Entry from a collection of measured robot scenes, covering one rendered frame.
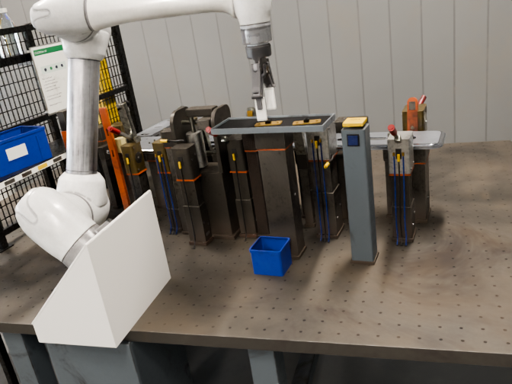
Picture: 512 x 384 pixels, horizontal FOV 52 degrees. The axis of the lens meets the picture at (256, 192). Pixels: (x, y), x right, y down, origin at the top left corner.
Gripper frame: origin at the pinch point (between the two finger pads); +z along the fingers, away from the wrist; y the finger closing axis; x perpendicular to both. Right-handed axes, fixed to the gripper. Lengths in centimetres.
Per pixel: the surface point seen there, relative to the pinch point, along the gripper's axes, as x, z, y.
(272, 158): 0.4, 14.4, 2.7
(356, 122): 27.2, 4.1, 5.9
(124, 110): -63, 1, -28
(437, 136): 52, 20, -28
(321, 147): 14.0, 16.0, -10.5
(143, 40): -145, -11, -226
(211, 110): -24.4, 2.2, -17.7
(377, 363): 26, 120, -30
